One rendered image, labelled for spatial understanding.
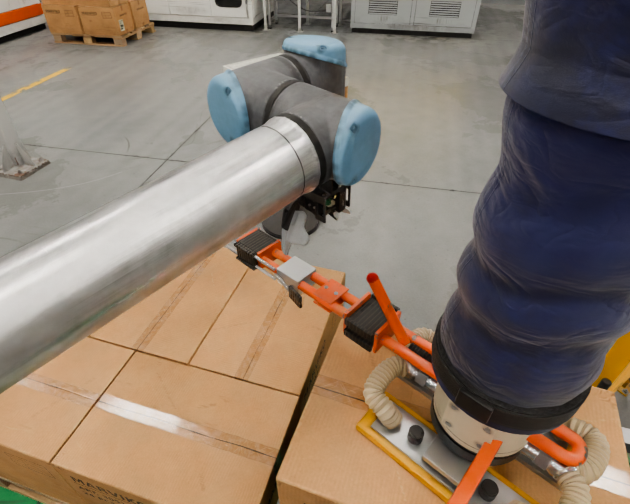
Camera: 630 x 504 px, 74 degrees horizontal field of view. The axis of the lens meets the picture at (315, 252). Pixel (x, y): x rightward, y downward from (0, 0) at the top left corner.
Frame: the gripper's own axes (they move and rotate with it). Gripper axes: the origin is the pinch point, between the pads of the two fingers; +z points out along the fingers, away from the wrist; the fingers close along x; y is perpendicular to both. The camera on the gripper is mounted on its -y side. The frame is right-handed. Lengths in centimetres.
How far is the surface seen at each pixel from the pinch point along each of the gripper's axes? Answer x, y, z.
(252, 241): -0.3, -19.1, 12.0
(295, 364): 7, -15, 68
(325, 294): -1.0, 5.3, 12.7
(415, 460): -12.5, 36.8, 24.2
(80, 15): 233, -686, 89
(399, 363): -1.5, 25.1, 18.1
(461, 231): 185, -34, 126
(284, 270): -1.7, -6.5, 12.7
